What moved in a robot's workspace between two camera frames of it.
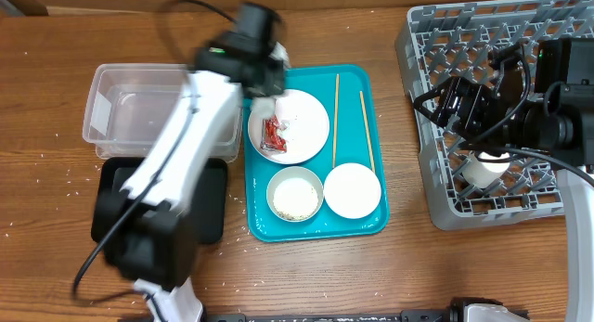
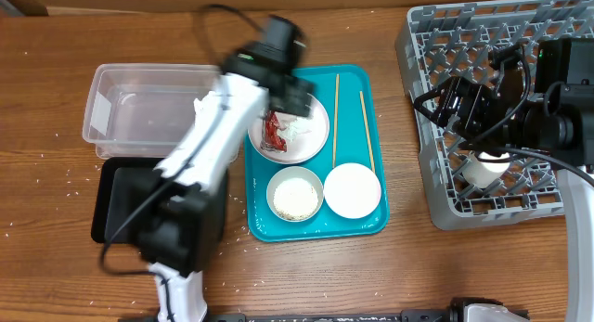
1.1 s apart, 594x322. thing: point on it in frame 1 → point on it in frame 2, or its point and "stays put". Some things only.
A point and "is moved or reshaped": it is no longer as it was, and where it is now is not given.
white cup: [482, 169] stays put
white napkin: [264, 107] is moved or reshaped
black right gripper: [467, 123] stays put
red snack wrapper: [270, 138] stays put
